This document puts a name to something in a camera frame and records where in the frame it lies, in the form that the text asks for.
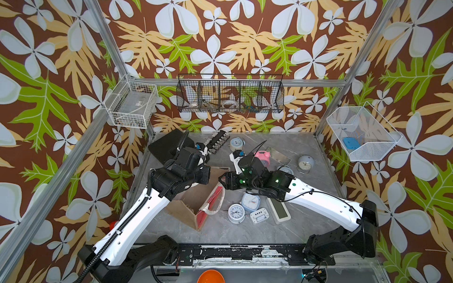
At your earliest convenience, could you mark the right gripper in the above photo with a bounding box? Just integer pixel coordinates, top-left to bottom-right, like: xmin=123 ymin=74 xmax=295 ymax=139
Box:
xmin=216 ymin=171 xmax=263 ymax=192

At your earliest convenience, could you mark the pink twin-bell alarm clock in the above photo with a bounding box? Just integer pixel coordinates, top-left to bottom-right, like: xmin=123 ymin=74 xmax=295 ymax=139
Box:
xmin=254 ymin=150 xmax=271 ymax=167

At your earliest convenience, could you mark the canvas bag with red sides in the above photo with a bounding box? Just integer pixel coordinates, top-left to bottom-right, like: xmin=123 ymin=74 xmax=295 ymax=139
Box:
xmin=165 ymin=167 xmax=230 ymax=231

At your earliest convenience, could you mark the white rectangular digital clock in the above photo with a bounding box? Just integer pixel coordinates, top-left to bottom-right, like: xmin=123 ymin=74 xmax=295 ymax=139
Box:
xmin=267 ymin=198 xmax=291 ymax=225

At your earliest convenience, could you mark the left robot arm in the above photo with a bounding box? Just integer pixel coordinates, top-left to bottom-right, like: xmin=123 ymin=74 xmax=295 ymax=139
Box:
xmin=76 ymin=144 xmax=211 ymax=283

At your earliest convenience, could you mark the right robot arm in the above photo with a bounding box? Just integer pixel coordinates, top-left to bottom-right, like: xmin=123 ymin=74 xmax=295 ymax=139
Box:
xmin=218 ymin=150 xmax=378 ymax=264

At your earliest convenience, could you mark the blue square alarm clock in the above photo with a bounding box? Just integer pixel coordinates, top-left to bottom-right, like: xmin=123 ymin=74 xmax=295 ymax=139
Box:
xmin=241 ymin=192 xmax=261 ymax=212

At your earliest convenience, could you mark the mirror digital clock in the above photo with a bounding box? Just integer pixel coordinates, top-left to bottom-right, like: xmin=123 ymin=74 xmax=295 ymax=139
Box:
xmin=267 ymin=147 xmax=291 ymax=165

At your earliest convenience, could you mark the cream and blue alarm clock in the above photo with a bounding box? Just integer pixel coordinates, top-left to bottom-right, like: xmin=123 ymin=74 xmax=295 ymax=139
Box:
xmin=229 ymin=137 xmax=245 ymax=152

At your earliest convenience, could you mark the light blue twin-bell alarm clock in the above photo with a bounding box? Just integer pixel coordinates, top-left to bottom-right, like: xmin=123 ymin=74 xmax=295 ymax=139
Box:
xmin=278 ymin=166 xmax=294 ymax=175

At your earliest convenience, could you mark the white round alarm clock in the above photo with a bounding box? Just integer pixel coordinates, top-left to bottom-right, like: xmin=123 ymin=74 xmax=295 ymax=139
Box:
xmin=228 ymin=204 xmax=245 ymax=224

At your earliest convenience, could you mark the small white digital clock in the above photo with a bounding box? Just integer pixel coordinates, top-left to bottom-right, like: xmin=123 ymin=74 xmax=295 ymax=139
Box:
xmin=250 ymin=208 xmax=270 ymax=224

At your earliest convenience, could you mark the grey round globe clock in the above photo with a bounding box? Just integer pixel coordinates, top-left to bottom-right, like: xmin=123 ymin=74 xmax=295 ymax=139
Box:
xmin=297 ymin=155 xmax=315 ymax=174

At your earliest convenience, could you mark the black plastic tool case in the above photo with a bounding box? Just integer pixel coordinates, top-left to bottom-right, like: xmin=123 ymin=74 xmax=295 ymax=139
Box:
xmin=148 ymin=129 xmax=184 ymax=165

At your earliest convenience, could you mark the blue object in basket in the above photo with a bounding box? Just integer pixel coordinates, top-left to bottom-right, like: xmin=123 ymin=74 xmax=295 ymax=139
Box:
xmin=343 ymin=137 xmax=361 ymax=151

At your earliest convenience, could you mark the orange bowl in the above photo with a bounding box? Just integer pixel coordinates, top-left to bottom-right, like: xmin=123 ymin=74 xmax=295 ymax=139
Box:
xmin=197 ymin=270 xmax=225 ymax=283

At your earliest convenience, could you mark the socket set on black rail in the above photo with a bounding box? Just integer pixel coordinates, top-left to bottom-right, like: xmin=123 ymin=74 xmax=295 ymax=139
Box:
xmin=195 ymin=130 xmax=230 ymax=154

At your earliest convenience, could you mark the black wire basket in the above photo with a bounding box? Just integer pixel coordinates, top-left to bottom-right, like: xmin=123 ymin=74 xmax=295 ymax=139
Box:
xmin=175 ymin=73 xmax=284 ymax=113

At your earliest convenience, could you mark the white wire basket left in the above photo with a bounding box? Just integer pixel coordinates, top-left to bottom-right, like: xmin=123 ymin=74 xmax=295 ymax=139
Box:
xmin=105 ymin=75 xmax=159 ymax=129

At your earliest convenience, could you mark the white wire basket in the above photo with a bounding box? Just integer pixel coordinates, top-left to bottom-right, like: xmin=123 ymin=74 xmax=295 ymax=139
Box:
xmin=105 ymin=75 xmax=159 ymax=129
xmin=327 ymin=103 xmax=402 ymax=163

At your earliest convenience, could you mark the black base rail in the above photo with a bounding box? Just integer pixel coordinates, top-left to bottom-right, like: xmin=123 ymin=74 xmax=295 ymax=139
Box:
xmin=162 ymin=244 xmax=336 ymax=266

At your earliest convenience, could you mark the white wire basket right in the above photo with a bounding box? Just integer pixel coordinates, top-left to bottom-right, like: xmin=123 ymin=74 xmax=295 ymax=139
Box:
xmin=327 ymin=103 xmax=402 ymax=163

